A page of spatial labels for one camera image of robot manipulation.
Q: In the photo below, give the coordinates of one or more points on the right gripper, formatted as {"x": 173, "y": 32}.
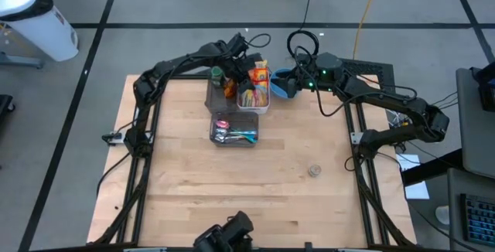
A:
{"x": 305, "y": 78}

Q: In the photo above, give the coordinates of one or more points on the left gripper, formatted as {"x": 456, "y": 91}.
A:
{"x": 243, "y": 68}

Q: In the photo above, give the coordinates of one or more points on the brown orange snack packet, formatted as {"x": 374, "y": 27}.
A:
{"x": 230, "y": 88}

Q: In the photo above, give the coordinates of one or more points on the orange chicken ramen packet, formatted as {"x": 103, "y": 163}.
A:
{"x": 260, "y": 77}

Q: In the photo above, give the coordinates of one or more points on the green label spice jar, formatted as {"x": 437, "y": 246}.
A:
{"x": 217, "y": 76}

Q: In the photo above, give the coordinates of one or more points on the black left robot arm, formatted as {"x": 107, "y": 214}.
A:
{"x": 174, "y": 64}

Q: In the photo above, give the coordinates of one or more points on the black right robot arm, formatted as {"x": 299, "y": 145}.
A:
{"x": 386, "y": 101}

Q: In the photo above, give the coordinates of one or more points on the blue bowl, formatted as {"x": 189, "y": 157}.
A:
{"x": 276, "y": 89}

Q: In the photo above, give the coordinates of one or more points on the white plastic container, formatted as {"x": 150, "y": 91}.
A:
{"x": 253, "y": 109}

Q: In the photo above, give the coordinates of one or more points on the dark grey plastic bin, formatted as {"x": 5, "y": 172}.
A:
{"x": 220, "y": 103}

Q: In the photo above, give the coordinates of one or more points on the grey plastic utensil tray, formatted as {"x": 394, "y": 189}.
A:
{"x": 247, "y": 118}

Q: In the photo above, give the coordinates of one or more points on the black perforated panel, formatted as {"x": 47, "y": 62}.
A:
{"x": 367, "y": 68}

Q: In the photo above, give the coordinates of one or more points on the black boxy device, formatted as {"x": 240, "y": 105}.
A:
{"x": 232, "y": 230}

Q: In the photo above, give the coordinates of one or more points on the white paper sheet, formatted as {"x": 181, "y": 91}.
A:
{"x": 417, "y": 190}
{"x": 406, "y": 162}

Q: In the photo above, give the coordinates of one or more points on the grey side desk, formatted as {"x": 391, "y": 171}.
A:
{"x": 456, "y": 221}
{"x": 475, "y": 136}

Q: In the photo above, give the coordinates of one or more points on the black desk device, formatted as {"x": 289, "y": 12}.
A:
{"x": 485, "y": 87}

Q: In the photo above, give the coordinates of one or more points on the white computer mouse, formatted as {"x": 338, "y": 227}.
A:
{"x": 442, "y": 215}

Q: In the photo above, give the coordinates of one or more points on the white trash can black liner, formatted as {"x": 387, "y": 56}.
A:
{"x": 35, "y": 24}

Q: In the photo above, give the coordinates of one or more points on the backlit black keyboard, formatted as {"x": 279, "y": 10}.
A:
{"x": 479, "y": 219}

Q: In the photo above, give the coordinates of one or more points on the black metal mount frame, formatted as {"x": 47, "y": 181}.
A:
{"x": 144, "y": 174}
{"x": 357, "y": 182}

